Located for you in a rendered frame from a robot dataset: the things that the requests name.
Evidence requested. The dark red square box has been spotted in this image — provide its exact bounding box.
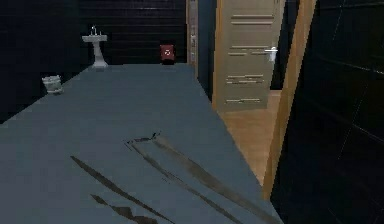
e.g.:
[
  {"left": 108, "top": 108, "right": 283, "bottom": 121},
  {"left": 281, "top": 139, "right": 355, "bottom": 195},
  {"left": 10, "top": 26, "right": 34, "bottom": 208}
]
[{"left": 159, "top": 43, "right": 176, "bottom": 65}]

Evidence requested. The beige panelled room door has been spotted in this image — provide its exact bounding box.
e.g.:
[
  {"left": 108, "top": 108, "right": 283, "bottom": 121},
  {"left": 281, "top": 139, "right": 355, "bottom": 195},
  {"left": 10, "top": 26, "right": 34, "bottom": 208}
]
[{"left": 211, "top": 0, "right": 287, "bottom": 112}]

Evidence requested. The pale grey bucket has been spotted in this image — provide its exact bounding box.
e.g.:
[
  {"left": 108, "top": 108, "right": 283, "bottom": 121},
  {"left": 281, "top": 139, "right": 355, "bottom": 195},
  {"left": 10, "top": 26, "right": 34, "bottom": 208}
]
[{"left": 41, "top": 74, "right": 64, "bottom": 96}]

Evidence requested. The white pedestal sink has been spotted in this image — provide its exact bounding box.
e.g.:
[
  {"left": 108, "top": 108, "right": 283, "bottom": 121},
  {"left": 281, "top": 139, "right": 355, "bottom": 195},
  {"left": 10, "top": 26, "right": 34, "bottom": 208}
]
[{"left": 81, "top": 24, "right": 110, "bottom": 69}]

